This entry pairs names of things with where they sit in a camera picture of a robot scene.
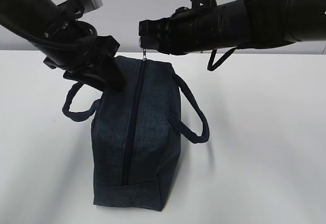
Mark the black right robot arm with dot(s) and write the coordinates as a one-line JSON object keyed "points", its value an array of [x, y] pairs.
{"points": [[242, 24]]}

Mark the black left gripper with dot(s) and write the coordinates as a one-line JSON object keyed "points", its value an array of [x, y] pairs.
{"points": [[93, 65]]}

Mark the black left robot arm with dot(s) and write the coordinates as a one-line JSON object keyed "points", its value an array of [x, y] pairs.
{"points": [[55, 27]]}

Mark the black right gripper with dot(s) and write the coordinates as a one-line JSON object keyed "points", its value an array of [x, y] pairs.
{"points": [[154, 34]]}

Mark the dark blue lunch bag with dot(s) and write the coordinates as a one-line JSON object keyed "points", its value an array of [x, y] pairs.
{"points": [[136, 134]]}

